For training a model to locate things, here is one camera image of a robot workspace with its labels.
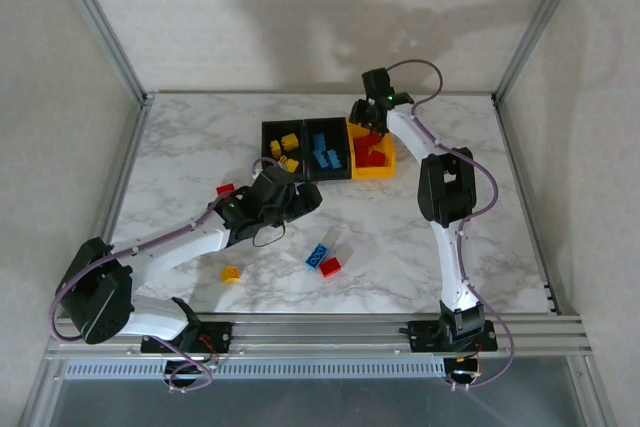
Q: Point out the red lego brick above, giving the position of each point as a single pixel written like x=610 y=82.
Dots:
x=330 y=267
x=372 y=159
x=225 y=189
x=362 y=143

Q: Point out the tall light blue lego brick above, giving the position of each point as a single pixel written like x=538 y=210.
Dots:
x=320 y=140

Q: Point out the long blue lego brick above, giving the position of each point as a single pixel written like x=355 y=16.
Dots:
x=317 y=256

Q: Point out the tall yellow lego brick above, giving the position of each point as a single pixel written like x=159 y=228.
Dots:
x=289 y=142
x=275 y=148

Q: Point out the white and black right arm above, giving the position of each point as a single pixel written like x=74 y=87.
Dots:
x=452 y=267

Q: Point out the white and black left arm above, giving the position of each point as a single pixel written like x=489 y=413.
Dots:
x=165 y=252

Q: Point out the black container for blue bricks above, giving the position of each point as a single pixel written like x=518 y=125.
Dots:
x=327 y=124

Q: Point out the striped yellow lego brick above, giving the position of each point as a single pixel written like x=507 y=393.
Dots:
x=282 y=162

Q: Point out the yellow plastic bin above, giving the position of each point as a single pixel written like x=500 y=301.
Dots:
x=375 y=172

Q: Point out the black container for yellow bricks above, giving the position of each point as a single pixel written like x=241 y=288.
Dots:
x=267 y=129

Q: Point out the small yellow lego cube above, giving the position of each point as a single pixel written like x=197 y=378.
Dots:
x=231 y=274

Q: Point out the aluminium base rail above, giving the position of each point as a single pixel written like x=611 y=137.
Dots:
x=320 y=334

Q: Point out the aluminium side rail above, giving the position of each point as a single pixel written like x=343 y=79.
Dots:
x=525 y=197
x=127 y=167

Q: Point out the aluminium frame post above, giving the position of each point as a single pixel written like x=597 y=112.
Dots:
x=542 y=22
x=100 y=27

